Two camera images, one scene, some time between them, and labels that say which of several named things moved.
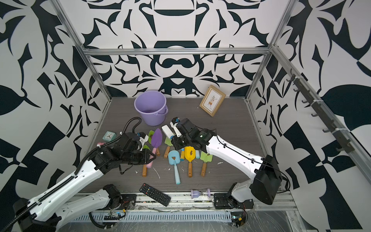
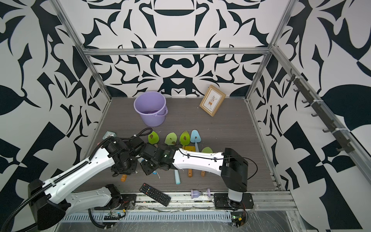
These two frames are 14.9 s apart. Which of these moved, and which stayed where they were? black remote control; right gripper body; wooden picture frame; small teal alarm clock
Moved: right gripper body
Stayed: black remote control; small teal alarm clock; wooden picture frame
